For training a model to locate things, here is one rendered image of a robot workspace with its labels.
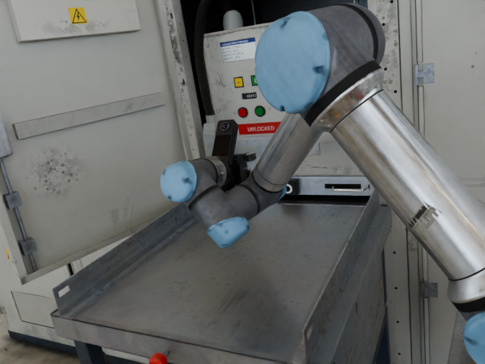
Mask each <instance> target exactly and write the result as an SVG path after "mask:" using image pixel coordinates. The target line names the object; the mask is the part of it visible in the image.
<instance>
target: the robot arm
mask: <svg viewBox="0 0 485 364"><path fill-rule="evenodd" d="M384 52H385V33H384V30H383V27H382V25H381V23H380V21H379V19H378V18H377V17H376V16H375V15H374V14H373V13H372V12H371V11H370V10H368V9H367V8H365V7H363V6H360V5H358V4H353V3H340V4H334V5H331V6H327V7H323V8H319V9H314V10H310V11H306V12H301V11H300V12H294V13H291V14H289V15H288V16H286V17H283V18H281V19H278V20H277V21H275V22H273V23H272V24H270V25H269V26H268V27H267V28H266V30H265V31H264V32H263V34H262V36H261V38H260V40H259V41H258V45H257V48H256V51H255V78H256V81H257V84H258V87H259V89H260V91H261V94H262V95H263V96H264V98H265V99H266V101H267V102H268V103H269V104H270V105H271V106H272V107H274V108H275V109H277V110H278V111H281V112H283V111H285V112H287V113H286V115H285V117H284V118H283V120H282V121H281V123H280V125H279V127H278V129H277V130H276V132H275V133H274V135H273V136H272V138H271V141H270V142H269V143H268V145H267V147H266V148H265V150H264V152H263V154H262V155H261V157H260V159H259V161H258V162H257V164H255V160H256V159H257V154H256V153H254V152H245V153H238V154H234V152H235V144H236V139H237V131H238V124H237V123H236V122H235V120H234V119H230V120H221V121H218V123H217V130H216V135H215V139H214V146H213V150H212V154H211V156H208V157H200V158H198V159H194V160H187V161H185V160H183V161H180V162H177V163H174V164H172V165H169V166H168V167H166V168H165V169H164V171H163V172H162V175H161V179H160V185H161V189H162V192H163V194H164V195H165V196H166V197H167V198H168V199H170V200H171V201H174V202H183V203H184V204H185V205H186V206H187V208H188V209H189V210H190V211H191V212H192V213H193V215H194V216H195V217H196V219H197V220H198V221H199V222H200V223H201V225H202V226H203V228H204V229H205V230H206V233H207V234H208V236H210V237H211V238H212V239H213V240H214V241H215V243H216V244H217V245H218V246H219V247H220V248H229V247H230V246H231V245H233V244H234V243H236V242H237V241H238V240H239V239H241V238H242V237H243V236H244V235H245V234H246V233H247V232H248V231H249V230H250V225H249V223H248V221H249V220H251V219H252V218H254V217H255V216H256V215H257V214H259V213H260V212H262V211H263V210H265V209H266V208H268V207H270V206H271V205H273V204H275V203H277V202H278V201H279V200H280V198H282V197H283V196H284V195H285V193H286V192H287V183H288V182H289V180H290V179H291V177H292V176H293V175H294V173H295V172H296V170H297V169H298V167H299V166H300V165H301V163H302V162H303V160H304V159H305V158H306V157H307V155H308V153H309V152H310V150H311V149H312V148H313V146H314V145H315V143H316V142H317V141H318V140H319V138H320V136H321V135H322V134H323V132H324V131H327V132H329V133H330V134H331V135H332V136H333V138H334V139H335V140H336V141H337V142H338V144H339V145H340V146H341V147H342V149H343V150H344V151H345V153H346V154H347V155H348V156H349V157H350V158H351V160H352V161H353V162H354V163H355V165H356V166H357V167H358V168H359V169H360V170H361V172H362V173H363V174H364V176H365V177H366V178H367V180H368V181H369V182H370V183H371V184H372V185H373V186H374V188H375V189H376V190H377V192H378V193H379V194H380V195H381V197H382V198H383V199H384V200H385V201H386V202H387V204H388V205H389V206H390V208H391V209H392V210H393V211H394V212H395V213H396V215H397V216H398V217H399V218H400V220H401V221H402V222H403V224H404V225H405V226H406V227H407V228H408V229H409V231H410V232H411V233H412V235H413V236H414V237H415V238H416V239H417V240H418V242H419V243H420V244H421V245H422V247H423V248H424V249H425V251H426V252H427V253H428V254H429V255H430V256H431V257H432V259H433V260H434V262H435V263H436V264H437V265H438V267H439V268H440V269H441V270H442V271H443V272H444V273H445V275H446V276H447V278H448V280H449V283H448V289H447V296H448V298H449V299H450V301H451V302H452V303H453V305H454V306H455V307H456V308H457V309H458V311H459V312H460V314H461V315H462V316H463V317H464V319H465V320H466V321H467V322H466V324H465V326H464V329H463V333H464V339H463V340H464V344H465V346H466V349H467V351H468V354H469V355H470V356H471V358H472V359H473V360H474V361H475V363H476V364H485V209H484V208H483V207H482V205H481V204H480V203H479V201H478V200H477V199H476V198H475V197H474V195H473V194H472V193H471V192H470V191H469V190H468V189H467V188H466V186H465V185H464V184H463V183H462V181H461V180H460V179H459V178H458V177H457V176H456V174H454V172H453V171H452V170H451V169H450V167H449V166H448V165H447V164H446V163H445V161H444V160H443V159H442V158H441V157H440V156H439V155H438V154H437V152H436V151H435V150H434V149H433V147H432V146H431V145H430V144H429V142H428V141H427V140H426V139H425V138H424V137H423V136H422V135H421V133H420V132H419V131H418V130H417V128H416V127H415V126H414V125H413V124H412V123H411V122H410V121H409V119H408V118H407V117H406V116H405V114H404V113H403V112H402V111H401V109H400V108H399V107H398V106H397V105H396V104H395V103H394V102H393V100H392V99H391V98H390V97H389V96H388V94H387V93H386V92H385V91H384V89H383V75H384V70H383V69H382V67H381V66H380V63H381V61H382V59H383V56H384ZM248 169H249V170H248ZM226 191H227V192H226Z"/></svg>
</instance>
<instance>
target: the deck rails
mask: <svg viewBox="0 0 485 364"><path fill-rule="evenodd" d="M380 207H381V206H380V205H379V197H378V192H377V190H376V189H374V191H373V192H372V194H371V196H370V198H369V200H368V202H367V204H366V206H365V208H364V210H363V212H362V214H361V216H360V218H359V220H358V222H357V224H356V226H355V227H354V229H353V231H352V233H351V235H350V237H349V239H348V241H347V243H346V245H345V247H344V249H343V251H342V253H341V255H340V257H339V259H338V261H337V262H336V265H335V267H334V268H333V271H332V272H331V275H330V277H329V278H328V281H327V283H326V284H325V287H324V288H323V291H322V293H321V294H320V296H319V298H318V300H317V302H316V304H315V306H314V308H313V310H312V312H311V314H310V316H309V318H308V320H307V322H306V324H305V326H304V328H303V330H302V334H301V336H300V338H299V340H298V342H297V344H296V345H295V347H294V349H293V351H292V354H291V355H290V357H289V359H288V361H287V362H288V364H313V363H314V362H315V359H316V357H317V354H318V352H319V349H320V347H321V345H322V343H323V340H324V338H325V335H326V333H327V331H328V328H329V326H330V324H331V322H332V319H333V317H334V314H335V312H336V309H337V308H338V305H339V303H340V301H341V298H342V296H343V294H344V291H345V289H346V286H347V285H348V282H349V280H350V277H351V275H352V272H353V271H354V268H355V266H356V264H357V261H358V259H359V256H360V254H361V252H362V249H363V247H364V245H365V242H366V240H367V237H368V235H369V234H370V231H371V229H372V226H373V224H374V221H375V219H376V217H377V214H378V212H379V210H380ZM197 221H198V220H197V219H196V217H195V216H194V215H193V213H192V212H191V211H190V210H189V209H188V208H187V206H186V205H185V204H184V203H183V202H181V203H179V204H178V205H177V206H175V207H173V208H172V209H171V210H169V211H168V212H166V213H164V214H163V215H162V216H160V217H158V218H157V219H156V220H154V221H153V222H151V223H149V224H148V225H147V226H145V227H143V228H142V229H140V230H139V231H138V232H136V233H134V234H133V235H132V236H130V237H129V238H127V239H125V240H124V241H123V242H121V243H119V244H118V245H117V246H115V247H114V248H112V249H110V250H109V251H108V252H106V253H104V254H103V255H102V256H101V257H99V258H98V259H96V260H94V261H93V262H92V263H90V264H88V265H87V266H86V267H84V268H83V269H81V270H79V271H78V272H77V273H75V274H73V275H72V276H70V277H69V278H68V279H66V280H64V281H63V282H62V283H60V284H59V285H57V286H55V287H54V288H53V289H52V292H53V296H54V298H55V302H56V305H57V308H58V312H59V315H58V317H62V318H66V319H73V318H74V317H76V316H77V315H78V314H80V313H81V312H82V311H83V310H84V309H86V308H87V307H88V306H90V305H91V304H93V303H94V302H95V301H96V300H97V299H99V298H100V297H101V296H103V295H104V294H105V293H106V292H107V291H109V290H110V289H111V288H113V287H114V286H116V285H117V284H118V283H119V282H120V281H122V280H123V279H124V278H126V277H127V276H128V275H130V273H132V272H133V271H134V270H136V269H137V268H139V267H140V266H141V265H142V264H143V263H145V262H146V261H147V260H149V259H150V258H151V257H153V255H155V254H156V253H157V252H159V251H160V250H162V249H163V248H164V247H165V246H166V245H168V244H169V243H170V242H172V241H173V240H174V239H176V238H177V237H178V236H179V235H180V234H182V233H183V232H185V231H186V230H187V229H188V228H189V227H191V226H192V225H193V224H195V223H196V222H197ZM67 285H68V287H69V291H68V292H66V293H65V294H63V295H62V296H61V297H59V294H58V292H59V291H60V290H62V289H64V288H65V287H66V286H67Z"/></svg>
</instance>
